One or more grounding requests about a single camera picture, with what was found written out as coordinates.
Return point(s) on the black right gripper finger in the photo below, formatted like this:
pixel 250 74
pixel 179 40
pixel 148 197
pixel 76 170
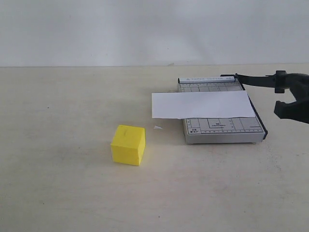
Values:
pixel 298 84
pixel 297 111

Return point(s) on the black cutter blade arm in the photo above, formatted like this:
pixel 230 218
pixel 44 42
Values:
pixel 279 81

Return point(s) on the white paper sheet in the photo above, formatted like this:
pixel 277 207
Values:
pixel 220 104

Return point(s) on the yellow foam cube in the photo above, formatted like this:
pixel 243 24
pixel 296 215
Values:
pixel 128 145

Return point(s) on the grey metal paper cutter base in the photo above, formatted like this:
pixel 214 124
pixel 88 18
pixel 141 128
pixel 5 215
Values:
pixel 220 130

